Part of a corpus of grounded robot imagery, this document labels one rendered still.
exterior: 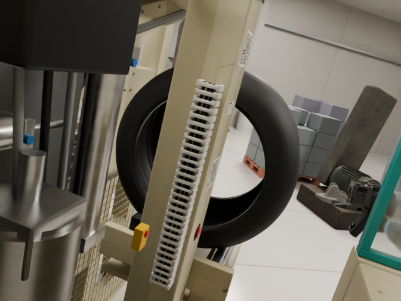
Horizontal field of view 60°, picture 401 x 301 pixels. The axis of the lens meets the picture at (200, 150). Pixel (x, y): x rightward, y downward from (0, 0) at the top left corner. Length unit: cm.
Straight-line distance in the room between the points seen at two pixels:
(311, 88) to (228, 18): 929
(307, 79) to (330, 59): 81
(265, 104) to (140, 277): 55
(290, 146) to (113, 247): 59
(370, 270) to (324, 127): 509
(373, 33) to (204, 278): 1016
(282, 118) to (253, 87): 12
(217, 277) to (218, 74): 55
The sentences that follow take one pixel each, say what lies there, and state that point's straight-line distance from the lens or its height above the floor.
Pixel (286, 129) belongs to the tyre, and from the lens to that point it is 98.
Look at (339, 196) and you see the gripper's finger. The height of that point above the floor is 117.
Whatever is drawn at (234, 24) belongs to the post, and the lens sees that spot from 74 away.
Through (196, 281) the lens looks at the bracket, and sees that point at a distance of 103.
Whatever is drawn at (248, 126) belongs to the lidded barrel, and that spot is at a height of 16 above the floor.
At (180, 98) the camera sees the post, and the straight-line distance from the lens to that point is 76.
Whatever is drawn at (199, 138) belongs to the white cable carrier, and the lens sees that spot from 72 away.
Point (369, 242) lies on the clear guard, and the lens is 52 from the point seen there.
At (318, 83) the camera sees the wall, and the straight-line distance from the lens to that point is 1008.
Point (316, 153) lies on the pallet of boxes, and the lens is 562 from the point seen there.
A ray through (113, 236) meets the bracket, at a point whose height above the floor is 92.
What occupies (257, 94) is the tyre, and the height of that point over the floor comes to 141.
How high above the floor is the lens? 147
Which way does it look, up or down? 14 degrees down
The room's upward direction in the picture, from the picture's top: 14 degrees clockwise
